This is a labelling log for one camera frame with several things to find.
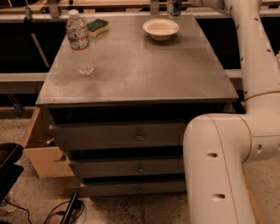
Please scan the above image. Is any black chair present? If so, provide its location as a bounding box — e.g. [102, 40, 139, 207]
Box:
[0, 142, 25, 217]

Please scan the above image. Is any green yellow sponge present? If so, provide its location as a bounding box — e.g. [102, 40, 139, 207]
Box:
[87, 19, 109, 37]

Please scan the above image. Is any light wooden open drawer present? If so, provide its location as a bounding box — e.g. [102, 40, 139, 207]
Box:
[21, 107, 74, 178]

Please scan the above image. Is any blue silver redbull can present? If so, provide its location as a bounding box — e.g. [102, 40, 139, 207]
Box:
[167, 0, 182, 17]

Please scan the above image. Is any grey metal shelf rail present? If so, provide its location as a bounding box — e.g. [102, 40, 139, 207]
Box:
[0, 73, 48, 94]

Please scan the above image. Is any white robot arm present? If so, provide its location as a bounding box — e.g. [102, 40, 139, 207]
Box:
[167, 0, 280, 224]

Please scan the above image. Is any black floor cable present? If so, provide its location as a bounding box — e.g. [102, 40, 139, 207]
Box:
[3, 192, 86, 224]

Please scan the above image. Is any white paper bowl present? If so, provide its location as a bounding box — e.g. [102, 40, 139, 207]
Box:
[143, 19, 179, 41]

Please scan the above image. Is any clear plastic water bottle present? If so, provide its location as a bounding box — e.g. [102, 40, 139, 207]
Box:
[66, 9, 94, 76]

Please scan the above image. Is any grey drawer cabinet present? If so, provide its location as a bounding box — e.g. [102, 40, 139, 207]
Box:
[36, 15, 238, 197]

